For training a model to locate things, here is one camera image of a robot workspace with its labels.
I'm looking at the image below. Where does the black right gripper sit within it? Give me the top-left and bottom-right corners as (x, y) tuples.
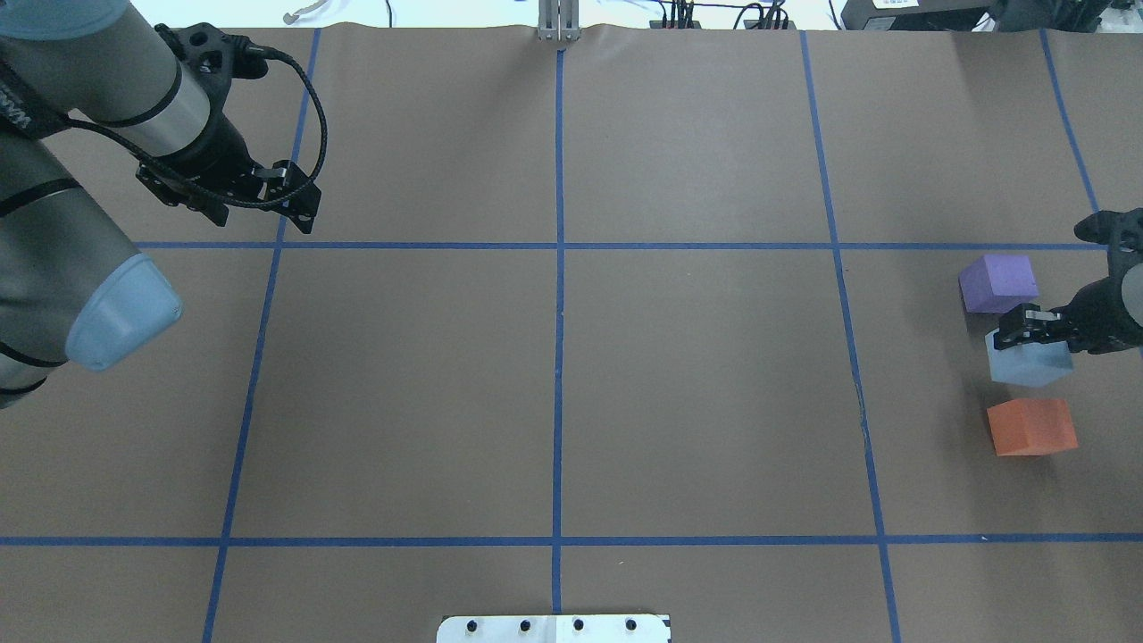
(993, 272), (1142, 355)

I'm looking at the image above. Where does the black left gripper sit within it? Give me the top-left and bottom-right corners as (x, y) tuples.
(134, 113), (321, 235)

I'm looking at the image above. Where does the light blue foam block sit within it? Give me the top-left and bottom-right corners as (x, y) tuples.
(984, 330), (1074, 388)

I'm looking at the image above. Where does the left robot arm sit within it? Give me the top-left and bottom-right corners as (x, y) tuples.
(1, 1), (330, 408)

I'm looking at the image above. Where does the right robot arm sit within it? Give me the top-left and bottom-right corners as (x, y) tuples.
(988, 265), (1142, 355)

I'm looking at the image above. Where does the purple foam block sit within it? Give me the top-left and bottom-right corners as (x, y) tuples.
(958, 254), (1040, 313)

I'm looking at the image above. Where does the orange foam block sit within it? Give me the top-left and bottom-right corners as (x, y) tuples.
(985, 397), (1079, 456)

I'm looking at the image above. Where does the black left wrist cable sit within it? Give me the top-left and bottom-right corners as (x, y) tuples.
(67, 46), (328, 212)

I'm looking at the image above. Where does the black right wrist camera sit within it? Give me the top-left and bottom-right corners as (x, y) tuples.
(1073, 208), (1142, 278)

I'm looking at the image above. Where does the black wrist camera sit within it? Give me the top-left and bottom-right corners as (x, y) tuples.
(154, 23), (269, 80)
(1073, 208), (1142, 278)

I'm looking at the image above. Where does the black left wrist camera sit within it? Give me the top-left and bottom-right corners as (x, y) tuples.
(154, 23), (269, 80)

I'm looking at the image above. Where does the aluminium frame post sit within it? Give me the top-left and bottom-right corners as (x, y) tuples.
(536, 0), (582, 42)

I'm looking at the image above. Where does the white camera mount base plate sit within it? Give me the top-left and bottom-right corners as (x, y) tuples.
(435, 614), (673, 642)

